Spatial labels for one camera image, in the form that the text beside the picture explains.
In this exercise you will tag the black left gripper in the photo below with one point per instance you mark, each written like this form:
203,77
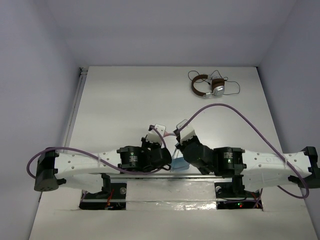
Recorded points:
163,157

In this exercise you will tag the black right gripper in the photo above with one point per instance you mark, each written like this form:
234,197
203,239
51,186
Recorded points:
184,143

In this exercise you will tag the pink and blue cat headphones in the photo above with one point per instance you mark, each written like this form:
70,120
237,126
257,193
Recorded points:
178,163

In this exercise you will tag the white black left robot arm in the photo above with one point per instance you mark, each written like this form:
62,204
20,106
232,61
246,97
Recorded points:
74,168

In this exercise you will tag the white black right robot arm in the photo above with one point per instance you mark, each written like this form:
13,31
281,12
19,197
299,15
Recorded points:
252,171

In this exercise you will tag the brown and silver headphones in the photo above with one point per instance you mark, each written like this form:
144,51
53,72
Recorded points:
217,86

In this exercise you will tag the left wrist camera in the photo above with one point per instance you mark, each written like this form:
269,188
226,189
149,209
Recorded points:
156,134

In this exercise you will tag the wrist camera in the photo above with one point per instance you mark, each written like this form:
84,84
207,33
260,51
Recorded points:
184,133
156,134

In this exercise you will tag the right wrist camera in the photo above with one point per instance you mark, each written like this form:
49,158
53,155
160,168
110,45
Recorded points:
184,133

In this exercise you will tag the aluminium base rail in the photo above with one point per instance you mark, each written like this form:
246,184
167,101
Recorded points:
164,192

